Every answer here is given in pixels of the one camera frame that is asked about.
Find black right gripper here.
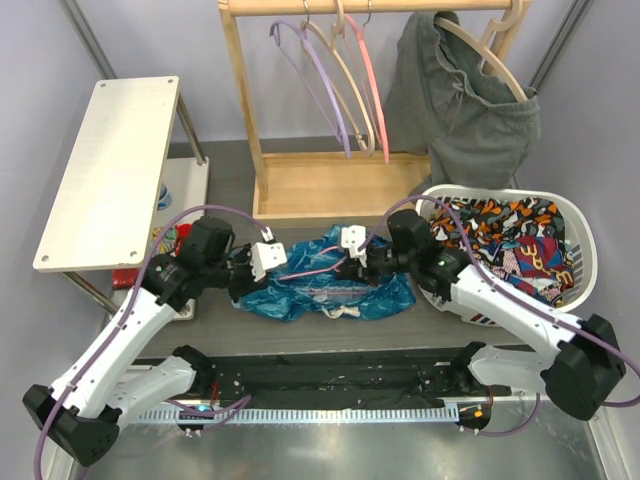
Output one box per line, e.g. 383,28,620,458
337,241,417,286

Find pink wire hanger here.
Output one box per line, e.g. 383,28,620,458
279,246,347,281

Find blue patterned shorts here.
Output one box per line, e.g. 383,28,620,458
232,225,416,322

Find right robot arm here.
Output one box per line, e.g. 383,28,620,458
336,210,626,420

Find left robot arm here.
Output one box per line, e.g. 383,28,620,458
22,216,287,467

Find grey shorts on hanger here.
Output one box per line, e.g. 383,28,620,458
383,12,541,194

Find beige wooden hanger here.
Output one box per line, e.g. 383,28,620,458
300,1,376,158

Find pink plastic hanger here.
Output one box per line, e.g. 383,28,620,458
344,14,390,165

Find purple plastic hanger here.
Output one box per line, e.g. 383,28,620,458
268,22,355,161

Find light wooden hanger with shorts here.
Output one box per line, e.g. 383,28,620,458
434,0,528,103

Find wooden clothes rack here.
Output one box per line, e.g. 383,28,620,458
218,1,529,227

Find red colourful book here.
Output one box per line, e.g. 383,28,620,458
111,223,192,290

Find blue white cup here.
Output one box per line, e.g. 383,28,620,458
156,183,173,211

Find colourful patterned clothes in basket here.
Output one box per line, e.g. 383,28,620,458
428,196,578,308

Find white two-tier side table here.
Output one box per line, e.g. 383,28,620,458
33,76,210,314

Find white laundry basket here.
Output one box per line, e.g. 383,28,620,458
424,184,598,312

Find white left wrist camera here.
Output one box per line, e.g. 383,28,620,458
250,227,288,282

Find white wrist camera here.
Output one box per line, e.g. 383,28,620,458
339,225,367,265
250,227,288,282

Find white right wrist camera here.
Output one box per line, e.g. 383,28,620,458
339,225,367,265

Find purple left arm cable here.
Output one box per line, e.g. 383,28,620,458
32,204,276,480

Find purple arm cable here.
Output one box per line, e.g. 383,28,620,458
355,194,640,436
32,204,276,480

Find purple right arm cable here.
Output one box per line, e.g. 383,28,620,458
355,194,640,436

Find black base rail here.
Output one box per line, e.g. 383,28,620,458
174,348,512,410

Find white slotted cable duct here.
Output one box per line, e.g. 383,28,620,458
135,404,459,426

